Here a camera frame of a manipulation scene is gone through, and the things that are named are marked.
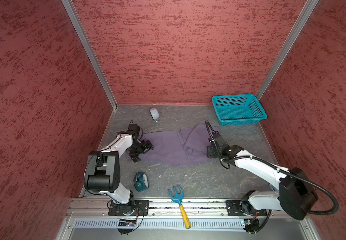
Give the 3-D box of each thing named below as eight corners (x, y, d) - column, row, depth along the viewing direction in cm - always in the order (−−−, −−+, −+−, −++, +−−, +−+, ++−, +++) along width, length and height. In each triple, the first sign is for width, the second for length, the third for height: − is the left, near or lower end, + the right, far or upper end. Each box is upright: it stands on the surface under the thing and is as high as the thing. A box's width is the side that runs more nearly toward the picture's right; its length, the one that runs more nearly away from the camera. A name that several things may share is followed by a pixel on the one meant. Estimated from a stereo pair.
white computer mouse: (153, 122, 112) (152, 115, 105) (150, 116, 116) (149, 109, 109) (160, 120, 113) (159, 113, 106) (157, 114, 117) (155, 107, 110)
